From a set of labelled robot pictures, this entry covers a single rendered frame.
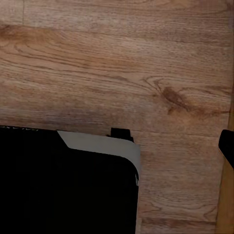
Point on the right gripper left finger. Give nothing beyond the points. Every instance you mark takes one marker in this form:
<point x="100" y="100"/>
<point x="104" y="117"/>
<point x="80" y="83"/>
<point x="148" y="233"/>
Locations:
<point x="12" y="145"/>

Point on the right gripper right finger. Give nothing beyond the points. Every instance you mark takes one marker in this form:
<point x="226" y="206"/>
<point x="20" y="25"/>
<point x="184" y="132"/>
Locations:
<point x="226" y="145"/>

